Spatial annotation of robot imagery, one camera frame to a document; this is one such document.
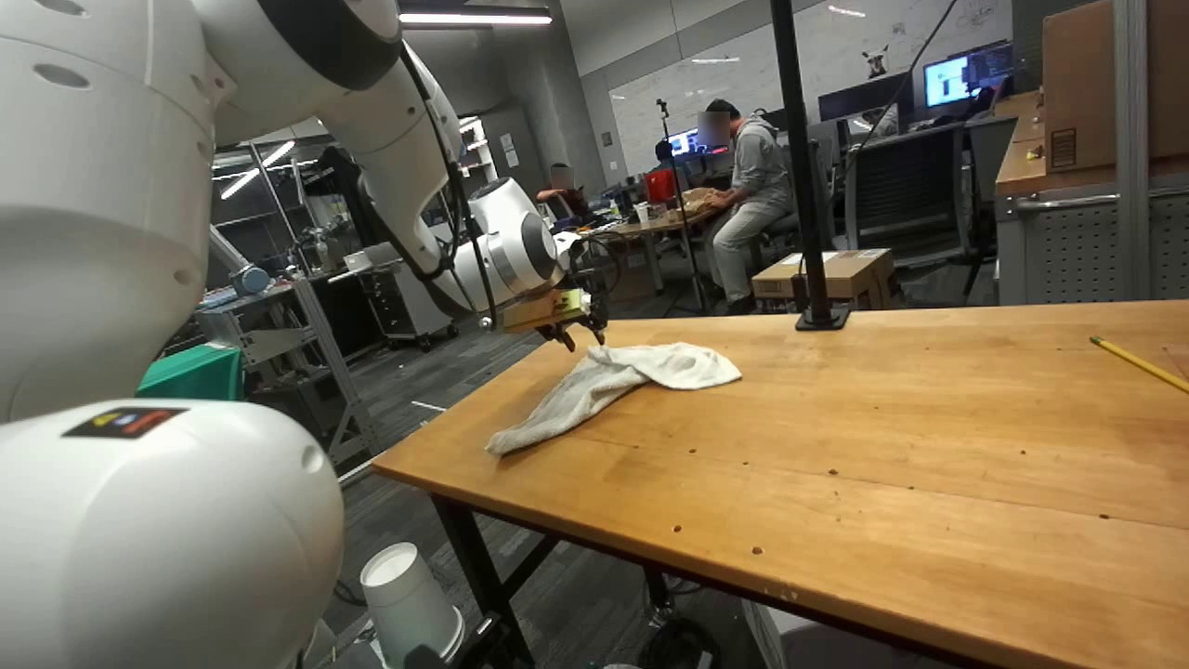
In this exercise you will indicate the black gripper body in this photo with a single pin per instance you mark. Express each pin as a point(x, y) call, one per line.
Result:
point(590, 280)

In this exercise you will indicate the white cloth towel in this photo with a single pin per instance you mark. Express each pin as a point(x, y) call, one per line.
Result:
point(618, 373)

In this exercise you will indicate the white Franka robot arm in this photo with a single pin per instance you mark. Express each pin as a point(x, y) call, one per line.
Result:
point(137, 373)

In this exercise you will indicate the wooden office desk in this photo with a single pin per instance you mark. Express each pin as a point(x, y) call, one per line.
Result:
point(657, 223)

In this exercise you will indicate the seated person dark red shirt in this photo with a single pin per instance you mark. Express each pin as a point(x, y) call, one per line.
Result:
point(565, 191)

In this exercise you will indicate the black tripod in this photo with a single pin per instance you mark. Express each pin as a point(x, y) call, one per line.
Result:
point(675, 199)

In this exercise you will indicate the seated person grey shirt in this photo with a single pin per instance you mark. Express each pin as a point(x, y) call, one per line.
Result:
point(750, 199)

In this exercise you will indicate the wooden stool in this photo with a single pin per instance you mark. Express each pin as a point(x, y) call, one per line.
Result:
point(823, 275)

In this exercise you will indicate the black clamped pole stand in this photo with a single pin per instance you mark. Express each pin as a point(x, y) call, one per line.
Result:
point(804, 161)

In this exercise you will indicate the metal shelf rack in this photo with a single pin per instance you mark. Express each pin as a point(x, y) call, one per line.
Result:
point(291, 359)

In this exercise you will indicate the ceiling light strip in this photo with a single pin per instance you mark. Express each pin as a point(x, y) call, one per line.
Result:
point(477, 18)

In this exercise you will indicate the teal box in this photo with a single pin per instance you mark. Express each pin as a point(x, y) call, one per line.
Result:
point(196, 373)

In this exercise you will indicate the lit computer monitor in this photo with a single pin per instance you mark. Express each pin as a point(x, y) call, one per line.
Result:
point(952, 80)

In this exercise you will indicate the black drawer cabinet workbench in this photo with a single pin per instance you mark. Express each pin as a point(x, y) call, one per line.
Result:
point(1071, 234)

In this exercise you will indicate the large cardboard box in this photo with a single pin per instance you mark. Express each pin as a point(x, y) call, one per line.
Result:
point(1090, 88)

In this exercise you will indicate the yellow pencil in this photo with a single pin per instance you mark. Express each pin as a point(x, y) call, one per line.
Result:
point(1140, 364)

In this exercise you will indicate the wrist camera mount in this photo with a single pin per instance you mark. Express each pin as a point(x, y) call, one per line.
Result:
point(544, 310)

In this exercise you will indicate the black table frame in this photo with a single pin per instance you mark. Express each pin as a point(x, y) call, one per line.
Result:
point(488, 582)

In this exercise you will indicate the grey metal post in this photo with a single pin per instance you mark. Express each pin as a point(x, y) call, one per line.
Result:
point(1130, 149)

